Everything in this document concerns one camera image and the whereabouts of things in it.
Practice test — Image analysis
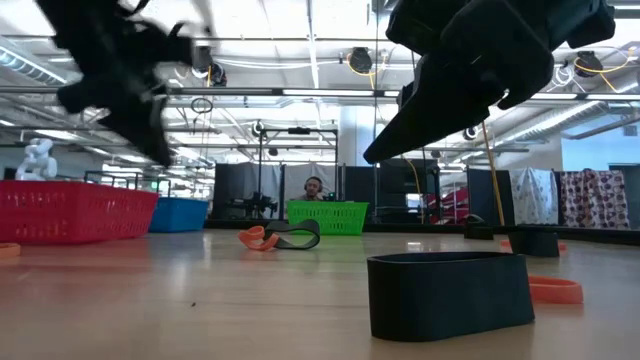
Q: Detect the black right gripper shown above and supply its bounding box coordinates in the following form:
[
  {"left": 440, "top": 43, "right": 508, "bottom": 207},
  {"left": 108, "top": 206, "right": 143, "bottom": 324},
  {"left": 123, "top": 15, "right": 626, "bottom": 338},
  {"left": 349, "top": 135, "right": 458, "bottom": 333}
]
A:
[{"left": 363, "top": 0, "right": 566, "bottom": 165}]

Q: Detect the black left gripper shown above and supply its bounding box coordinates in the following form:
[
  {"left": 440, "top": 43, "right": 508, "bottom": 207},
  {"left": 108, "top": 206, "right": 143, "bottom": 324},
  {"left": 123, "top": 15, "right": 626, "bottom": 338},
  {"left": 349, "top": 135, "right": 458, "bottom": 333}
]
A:
[{"left": 57, "top": 34, "right": 194, "bottom": 169}]

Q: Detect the small twisted orange rubber band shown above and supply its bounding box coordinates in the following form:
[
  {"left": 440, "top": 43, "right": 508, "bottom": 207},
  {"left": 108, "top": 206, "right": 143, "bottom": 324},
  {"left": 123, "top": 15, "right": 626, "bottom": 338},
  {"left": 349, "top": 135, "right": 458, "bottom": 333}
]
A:
[{"left": 237, "top": 224, "right": 281, "bottom": 253}]

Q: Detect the black metal railing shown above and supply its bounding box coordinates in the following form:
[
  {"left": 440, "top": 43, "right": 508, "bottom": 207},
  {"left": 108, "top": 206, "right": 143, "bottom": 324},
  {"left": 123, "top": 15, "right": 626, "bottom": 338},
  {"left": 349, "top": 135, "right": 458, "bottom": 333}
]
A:
[{"left": 83, "top": 170, "right": 174, "bottom": 199}]

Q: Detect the blue plastic basket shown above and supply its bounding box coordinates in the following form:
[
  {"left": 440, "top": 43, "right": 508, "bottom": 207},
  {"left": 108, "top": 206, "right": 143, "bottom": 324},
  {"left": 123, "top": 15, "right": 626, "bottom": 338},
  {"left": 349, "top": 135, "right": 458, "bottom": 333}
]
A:
[{"left": 148, "top": 196, "right": 211, "bottom": 234}]

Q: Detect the grey curtain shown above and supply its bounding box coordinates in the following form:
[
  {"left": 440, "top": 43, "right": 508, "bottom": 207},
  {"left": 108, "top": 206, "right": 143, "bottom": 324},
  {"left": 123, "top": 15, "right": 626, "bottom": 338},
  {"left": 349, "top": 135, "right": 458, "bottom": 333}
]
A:
[{"left": 212, "top": 162, "right": 284, "bottom": 221}]

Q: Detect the ceiling light strip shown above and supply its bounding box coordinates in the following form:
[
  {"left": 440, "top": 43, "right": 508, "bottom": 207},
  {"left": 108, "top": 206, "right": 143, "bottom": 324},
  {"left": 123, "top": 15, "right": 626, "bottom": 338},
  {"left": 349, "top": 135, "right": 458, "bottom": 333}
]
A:
[
  {"left": 282, "top": 88, "right": 376, "bottom": 98},
  {"left": 529, "top": 91, "right": 579, "bottom": 101}
]

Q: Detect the red background object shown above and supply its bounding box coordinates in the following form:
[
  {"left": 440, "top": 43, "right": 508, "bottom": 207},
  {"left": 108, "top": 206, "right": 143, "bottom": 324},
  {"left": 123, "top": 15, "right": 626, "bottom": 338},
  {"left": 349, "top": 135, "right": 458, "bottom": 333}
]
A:
[{"left": 427, "top": 187, "right": 471, "bottom": 224}]

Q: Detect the red plastic basket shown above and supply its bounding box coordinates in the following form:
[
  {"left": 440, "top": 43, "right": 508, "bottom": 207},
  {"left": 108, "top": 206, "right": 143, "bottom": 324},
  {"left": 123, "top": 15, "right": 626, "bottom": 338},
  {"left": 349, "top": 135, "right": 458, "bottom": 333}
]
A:
[{"left": 0, "top": 179, "right": 160, "bottom": 246}]

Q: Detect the black partition panel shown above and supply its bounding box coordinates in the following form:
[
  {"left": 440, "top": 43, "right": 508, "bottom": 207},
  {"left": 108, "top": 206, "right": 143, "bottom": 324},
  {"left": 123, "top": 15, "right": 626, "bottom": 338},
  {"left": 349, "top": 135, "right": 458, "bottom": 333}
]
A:
[
  {"left": 467, "top": 168, "right": 511, "bottom": 226},
  {"left": 342, "top": 164, "right": 376, "bottom": 216}
]

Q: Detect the person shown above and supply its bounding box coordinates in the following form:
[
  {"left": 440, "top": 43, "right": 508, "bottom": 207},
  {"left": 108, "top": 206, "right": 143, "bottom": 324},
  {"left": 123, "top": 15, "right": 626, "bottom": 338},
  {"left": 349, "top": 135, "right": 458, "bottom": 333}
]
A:
[{"left": 299, "top": 175, "right": 326, "bottom": 202}]

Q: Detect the white floral cloth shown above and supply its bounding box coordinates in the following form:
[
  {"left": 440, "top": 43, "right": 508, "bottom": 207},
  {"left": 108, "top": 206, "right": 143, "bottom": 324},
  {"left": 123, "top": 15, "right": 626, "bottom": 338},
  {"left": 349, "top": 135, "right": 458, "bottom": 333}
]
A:
[{"left": 508, "top": 166, "right": 560, "bottom": 226}]

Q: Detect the green plastic basket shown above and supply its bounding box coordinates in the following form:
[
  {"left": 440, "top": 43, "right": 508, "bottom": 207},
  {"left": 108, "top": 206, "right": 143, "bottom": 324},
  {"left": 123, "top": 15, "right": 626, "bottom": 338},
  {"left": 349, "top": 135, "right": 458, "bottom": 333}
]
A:
[{"left": 285, "top": 200, "right": 370, "bottom": 237}]

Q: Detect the white curtain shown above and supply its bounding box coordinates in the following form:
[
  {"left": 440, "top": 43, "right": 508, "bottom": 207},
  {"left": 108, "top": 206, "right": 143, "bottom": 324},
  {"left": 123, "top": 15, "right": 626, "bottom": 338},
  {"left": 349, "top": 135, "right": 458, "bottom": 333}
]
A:
[{"left": 283, "top": 163, "right": 337, "bottom": 201}]

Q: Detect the purple dotted cloth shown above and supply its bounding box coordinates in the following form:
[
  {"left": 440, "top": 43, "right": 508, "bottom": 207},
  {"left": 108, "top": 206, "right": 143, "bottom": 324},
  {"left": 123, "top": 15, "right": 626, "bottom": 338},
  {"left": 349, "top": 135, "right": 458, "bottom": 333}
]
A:
[{"left": 558, "top": 168, "right": 630, "bottom": 230}]

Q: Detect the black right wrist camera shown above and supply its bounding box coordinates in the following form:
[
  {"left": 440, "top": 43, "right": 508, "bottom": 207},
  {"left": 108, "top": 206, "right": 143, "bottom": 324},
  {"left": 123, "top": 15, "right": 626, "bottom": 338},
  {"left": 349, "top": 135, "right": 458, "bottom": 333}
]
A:
[{"left": 385, "top": 0, "right": 451, "bottom": 57}]

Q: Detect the yellow hanging cable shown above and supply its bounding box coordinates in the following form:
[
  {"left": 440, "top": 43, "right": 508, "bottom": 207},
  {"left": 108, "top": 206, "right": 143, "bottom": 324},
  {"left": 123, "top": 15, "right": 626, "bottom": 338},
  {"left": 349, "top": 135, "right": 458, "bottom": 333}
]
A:
[{"left": 479, "top": 119, "right": 506, "bottom": 226}]

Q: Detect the silver ventilation duct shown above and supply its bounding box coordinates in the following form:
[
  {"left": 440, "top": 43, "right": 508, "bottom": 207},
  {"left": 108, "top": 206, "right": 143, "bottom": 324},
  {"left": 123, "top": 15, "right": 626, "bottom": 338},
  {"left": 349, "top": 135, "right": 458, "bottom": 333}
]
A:
[{"left": 0, "top": 47, "right": 66, "bottom": 86}]

